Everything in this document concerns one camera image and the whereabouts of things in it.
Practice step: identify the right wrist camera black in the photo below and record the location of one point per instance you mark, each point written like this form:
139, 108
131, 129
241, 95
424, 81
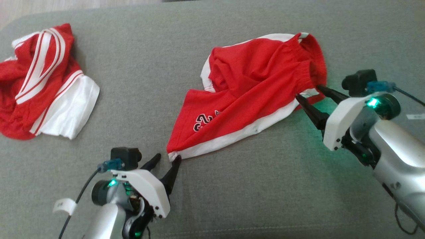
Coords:
358, 82

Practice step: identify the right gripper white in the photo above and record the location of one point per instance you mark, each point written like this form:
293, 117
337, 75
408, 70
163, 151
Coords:
342, 122

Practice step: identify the red white sports shorts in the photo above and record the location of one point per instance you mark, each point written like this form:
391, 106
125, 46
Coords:
252, 93

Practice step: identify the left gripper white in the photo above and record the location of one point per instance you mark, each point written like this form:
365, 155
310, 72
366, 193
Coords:
149, 191

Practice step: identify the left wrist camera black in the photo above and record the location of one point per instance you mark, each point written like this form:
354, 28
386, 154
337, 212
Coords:
124, 157

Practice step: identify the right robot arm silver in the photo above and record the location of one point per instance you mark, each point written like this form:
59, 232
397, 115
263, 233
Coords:
395, 146

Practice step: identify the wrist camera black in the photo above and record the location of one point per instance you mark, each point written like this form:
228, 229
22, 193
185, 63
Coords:
358, 82
124, 157

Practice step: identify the red white sports jersey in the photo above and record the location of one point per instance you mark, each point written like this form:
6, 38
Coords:
40, 83

